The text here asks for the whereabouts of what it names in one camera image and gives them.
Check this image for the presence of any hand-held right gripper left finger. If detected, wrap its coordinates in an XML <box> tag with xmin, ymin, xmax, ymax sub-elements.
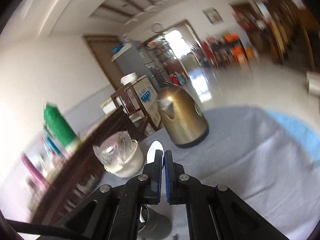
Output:
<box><xmin>52</xmin><ymin>149</ymin><xmax>163</xmax><ymax>240</ymax></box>

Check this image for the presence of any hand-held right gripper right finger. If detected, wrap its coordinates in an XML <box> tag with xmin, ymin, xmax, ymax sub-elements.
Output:
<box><xmin>164</xmin><ymin>150</ymin><xmax>290</xmax><ymax>240</ymax></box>

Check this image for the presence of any grey metal utensil holder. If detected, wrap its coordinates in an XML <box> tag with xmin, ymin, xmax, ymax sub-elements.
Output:
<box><xmin>137</xmin><ymin>204</ymin><xmax>173</xmax><ymax>239</ymax></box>

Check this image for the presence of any white bowl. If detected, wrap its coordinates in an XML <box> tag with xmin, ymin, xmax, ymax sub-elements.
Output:
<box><xmin>104</xmin><ymin>140</ymin><xmax>144</xmax><ymax>178</ymax></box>

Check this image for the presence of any clear plastic bag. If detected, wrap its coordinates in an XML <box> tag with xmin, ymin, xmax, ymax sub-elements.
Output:
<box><xmin>93</xmin><ymin>131</ymin><xmax>138</xmax><ymax>165</ymax></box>

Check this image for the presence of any gold electric kettle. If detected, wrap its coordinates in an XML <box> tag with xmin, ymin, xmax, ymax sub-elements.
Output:
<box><xmin>157</xmin><ymin>86</ymin><xmax>210</xmax><ymax>148</ymax></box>

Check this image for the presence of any grey tablecloth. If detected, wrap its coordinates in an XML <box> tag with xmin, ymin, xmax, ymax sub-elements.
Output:
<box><xmin>100</xmin><ymin>106</ymin><xmax>320</xmax><ymax>240</ymax></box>

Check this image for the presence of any dark carved wooden sideboard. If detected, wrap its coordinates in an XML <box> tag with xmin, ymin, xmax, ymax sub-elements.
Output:
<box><xmin>30</xmin><ymin>106</ymin><xmax>148</xmax><ymax>224</ymax></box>

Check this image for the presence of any white box with blue print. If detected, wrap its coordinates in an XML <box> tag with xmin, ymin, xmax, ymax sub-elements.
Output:
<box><xmin>132</xmin><ymin>76</ymin><xmax>160</xmax><ymax>128</ymax></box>

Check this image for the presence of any brown wooden chair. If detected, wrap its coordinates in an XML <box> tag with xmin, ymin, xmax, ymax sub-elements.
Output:
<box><xmin>111</xmin><ymin>82</ymin><xmax>150</xmax><ymax>120</ymax></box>

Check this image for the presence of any cream box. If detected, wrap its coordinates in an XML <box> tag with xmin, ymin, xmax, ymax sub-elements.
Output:
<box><xmin>101</xmin><ymin>99</ymin><xmax>118</xmax><ymax>115</ymax></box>

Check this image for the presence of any white pot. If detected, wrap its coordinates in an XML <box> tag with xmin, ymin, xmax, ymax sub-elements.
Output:
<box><xmin>120</xmin><ymin>72</ymin><xmax>137</xmax><ymax>84</ymax></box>

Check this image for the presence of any green thermos flask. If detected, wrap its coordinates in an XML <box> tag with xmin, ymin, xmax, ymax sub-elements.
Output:
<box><xmin>43</xmin><ymin>102</ymin><xmax>80</xmax><ymax>153</ymax></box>

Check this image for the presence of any grey refrigerator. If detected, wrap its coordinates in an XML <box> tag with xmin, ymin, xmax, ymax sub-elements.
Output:
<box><xmin>111</xmin><ymin>42</ymin><xmax>163</xmax><ymax>90</ymax></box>

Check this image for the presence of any pink bottle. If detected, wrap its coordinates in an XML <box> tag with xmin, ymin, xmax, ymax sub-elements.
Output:
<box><xmin>21</xmin><ymin>155</ymin><xmax>48</xmax><ymax>188</ymax></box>

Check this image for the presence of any brown wooden door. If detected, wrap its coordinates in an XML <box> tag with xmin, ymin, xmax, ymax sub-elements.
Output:
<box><xmin>84</xmin><ymin>34</ymin><xmax>125</xmax><ymax>90</ymax></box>

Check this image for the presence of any blue tablecloth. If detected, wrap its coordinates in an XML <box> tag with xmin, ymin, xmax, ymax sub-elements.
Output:
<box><xmin>260</xmin><ymin>109</ymin><xmax>320</xmax><ymax>160</ymax></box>

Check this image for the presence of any framed picture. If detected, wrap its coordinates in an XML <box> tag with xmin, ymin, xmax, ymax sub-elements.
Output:
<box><xmin>202</xmin><ymin>7</ymin><xmax>223</xmax><ymax>25</ymax></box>

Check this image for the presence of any white step stool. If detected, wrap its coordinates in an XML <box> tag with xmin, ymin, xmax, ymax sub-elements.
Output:
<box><xmin>306</xmin><ymin>71</ymin><xmax>320</xmax><ymax>94</ymax></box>

